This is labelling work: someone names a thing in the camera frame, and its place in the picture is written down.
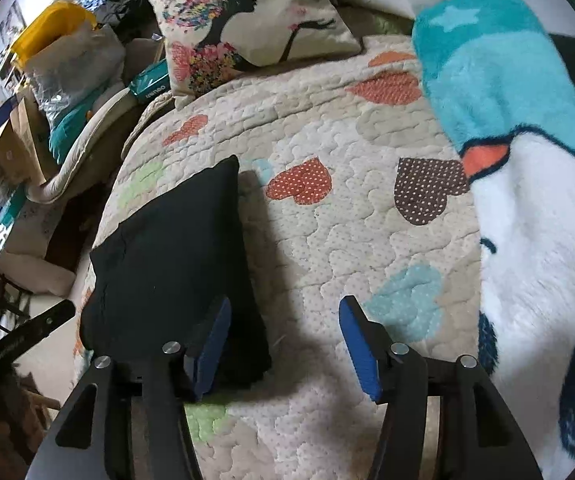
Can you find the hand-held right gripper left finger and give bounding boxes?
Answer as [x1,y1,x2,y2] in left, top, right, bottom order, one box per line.
[28,295,232,480]

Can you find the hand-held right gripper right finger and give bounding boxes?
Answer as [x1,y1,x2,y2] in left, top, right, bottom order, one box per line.
[338,295,543,480]

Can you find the black pants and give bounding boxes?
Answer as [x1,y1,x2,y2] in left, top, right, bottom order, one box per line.
[78,155,273,388]

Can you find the wooden stool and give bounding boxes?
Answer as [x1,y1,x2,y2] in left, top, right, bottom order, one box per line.
[0,370,63,480]

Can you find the quilted heart-pattern bedspread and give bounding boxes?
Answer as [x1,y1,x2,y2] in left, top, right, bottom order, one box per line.
[75,35,543,480]

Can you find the beige padded cushion bed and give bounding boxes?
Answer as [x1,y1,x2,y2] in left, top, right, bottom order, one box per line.
[25,85,141,206]

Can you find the tall cardboard box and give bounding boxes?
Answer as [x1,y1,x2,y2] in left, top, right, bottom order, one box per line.
[10,95,51,186]

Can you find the teal cloth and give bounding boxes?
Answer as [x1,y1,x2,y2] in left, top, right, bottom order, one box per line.
[48,95,113,163]

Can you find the teal printed plush blanket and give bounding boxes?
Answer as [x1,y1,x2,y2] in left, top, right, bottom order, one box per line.
[411,0,575,480]

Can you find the blue box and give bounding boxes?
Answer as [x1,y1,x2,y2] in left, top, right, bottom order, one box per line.
[0,97,21,133]

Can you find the clear plastic bag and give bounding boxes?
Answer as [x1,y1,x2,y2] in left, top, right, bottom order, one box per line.
[28,25,126,126]

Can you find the teal tissue pack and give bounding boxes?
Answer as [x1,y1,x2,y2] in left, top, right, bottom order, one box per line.
[128,59,172,105]

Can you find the yellow bag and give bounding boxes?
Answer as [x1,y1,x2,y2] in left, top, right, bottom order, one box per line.
[12,0,98,68]

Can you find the printed floral cushion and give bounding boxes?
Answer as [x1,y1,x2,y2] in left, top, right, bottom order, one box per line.
[148,0,363,98]

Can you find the black clothing pile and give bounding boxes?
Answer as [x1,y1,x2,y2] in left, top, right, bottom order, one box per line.
[102,0,168,41]

